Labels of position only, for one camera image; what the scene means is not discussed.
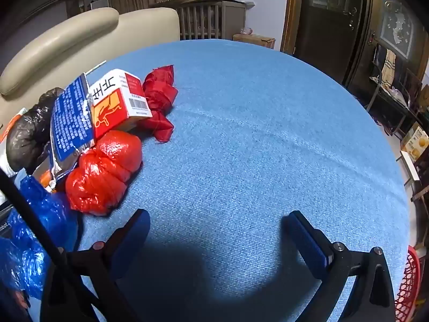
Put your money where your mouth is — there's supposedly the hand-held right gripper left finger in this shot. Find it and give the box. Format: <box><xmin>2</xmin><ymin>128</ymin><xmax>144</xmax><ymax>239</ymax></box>
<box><xmin>40</xmin><ymin>208</ymin><xmax>151</xmax><ymax>322</ymax></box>

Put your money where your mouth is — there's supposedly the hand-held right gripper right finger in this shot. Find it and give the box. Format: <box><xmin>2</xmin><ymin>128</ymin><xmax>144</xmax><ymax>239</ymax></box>
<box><xmin>287</xmin><ymin>210</ymin><xmax>397</xmax><ymax>322</ymax></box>

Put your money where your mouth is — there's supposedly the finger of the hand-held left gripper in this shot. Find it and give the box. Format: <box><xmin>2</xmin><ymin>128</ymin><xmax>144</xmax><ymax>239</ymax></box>
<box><xmin>0</xmin><ymin>169</ymin><xmax>138</xmax><ymax>322</ymax></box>

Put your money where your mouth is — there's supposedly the blue plastic bag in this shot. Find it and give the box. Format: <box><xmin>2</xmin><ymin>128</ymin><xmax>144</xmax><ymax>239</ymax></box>
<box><xmin>0</xmin><ymin>176</ymin><xmax>79</xmax><ymax>301</ymax></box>

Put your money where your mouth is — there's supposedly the black plastic bag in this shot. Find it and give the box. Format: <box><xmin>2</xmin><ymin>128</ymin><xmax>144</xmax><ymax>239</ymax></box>
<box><xmin>6</xmin><ymin>87</ymin><xmax>66</xmax><ymax>175</ymax></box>

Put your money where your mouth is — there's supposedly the red plastic basket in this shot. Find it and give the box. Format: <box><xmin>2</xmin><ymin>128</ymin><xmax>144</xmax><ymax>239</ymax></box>
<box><xmin>395</xmin><ymin>246</ymin><xmax>421</xmax><ymax>322</ymax></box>

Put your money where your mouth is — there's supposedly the blue cardboard box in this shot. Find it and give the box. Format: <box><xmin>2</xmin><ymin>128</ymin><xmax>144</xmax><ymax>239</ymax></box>
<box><xmin>40</xmin><ymin>74</ymin><xmax>96</xmax><ymax>188</ymax></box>

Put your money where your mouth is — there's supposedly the orange plastic bag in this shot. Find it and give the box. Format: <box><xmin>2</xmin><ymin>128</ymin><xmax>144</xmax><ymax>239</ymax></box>
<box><xmin>39</xmin><ymin>169</ymin><xmax>54</xmax><ymax>188</ymax></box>

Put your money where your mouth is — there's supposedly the red plastic bag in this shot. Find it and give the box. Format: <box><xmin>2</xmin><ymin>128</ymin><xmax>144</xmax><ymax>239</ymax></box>
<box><xmin>142</xmin><ymin>64</ymin><xmax>179</xmax><ymax>141</ymax></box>
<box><xmin>65</xmin><ymin>130</ymin><xmax>143</xmax><ymax>216</ymax></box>

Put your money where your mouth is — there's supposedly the white stool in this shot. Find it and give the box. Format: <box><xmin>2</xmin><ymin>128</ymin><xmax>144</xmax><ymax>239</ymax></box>
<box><xmin>397</xmin><ymin>151</ymin><xmax>421</xmax><ymax>188</ymax></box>

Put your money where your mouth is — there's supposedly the red and white carton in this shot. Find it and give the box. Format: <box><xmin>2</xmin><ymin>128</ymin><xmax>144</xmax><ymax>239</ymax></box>
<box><xmin>88</xmin><ymin>69</ymin><xmax>153</xmax><ymax>140</ymax></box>

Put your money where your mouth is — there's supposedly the yellow printed box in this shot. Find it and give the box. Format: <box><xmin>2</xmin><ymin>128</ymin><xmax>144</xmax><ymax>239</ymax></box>
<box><xmin>400</xmin><ymin>122</ymin><xmax>429</xmax><ymax>162</ymax></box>

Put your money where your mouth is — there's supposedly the beige leather sofa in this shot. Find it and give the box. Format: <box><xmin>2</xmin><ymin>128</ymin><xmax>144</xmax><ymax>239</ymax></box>
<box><xmin>0</xmin><ymin>7</ymin><xmax>180</xmax><ymax>131</ymax></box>

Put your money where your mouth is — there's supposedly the metal chair with towel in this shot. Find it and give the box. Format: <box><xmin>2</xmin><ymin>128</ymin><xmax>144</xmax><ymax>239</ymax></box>
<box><xmin>365</xmin><ymin>45</ymin><xmax>416</xmax><ymax>135</ymax></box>

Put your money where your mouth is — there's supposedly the dark wooden door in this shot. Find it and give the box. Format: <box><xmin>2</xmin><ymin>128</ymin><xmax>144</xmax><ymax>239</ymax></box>
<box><xmin>293</xmin><ymin>0</ymin><xmax>372</xmax><ymax>84</ymax></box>

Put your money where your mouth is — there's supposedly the brown cardboard box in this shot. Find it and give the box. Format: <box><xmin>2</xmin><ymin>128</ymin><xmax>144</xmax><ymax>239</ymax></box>
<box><xmin>233</xmin><ymin>34</ymin><xmax>276</xmax><ymax>50</ymax></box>

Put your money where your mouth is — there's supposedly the frosted glass door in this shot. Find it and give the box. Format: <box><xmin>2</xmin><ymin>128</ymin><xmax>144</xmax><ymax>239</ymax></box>
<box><xmin>369</xmin><ymin>0</ymin><xmax>426</xmax><ymax>64</ymax></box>

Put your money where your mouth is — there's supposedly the wooden radiator cabinet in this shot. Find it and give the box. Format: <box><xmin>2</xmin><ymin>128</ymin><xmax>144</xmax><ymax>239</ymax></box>
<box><xmin>152</xmin><ymin>0</ymin><xmax>247</xmax><ymax>41</ymax></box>

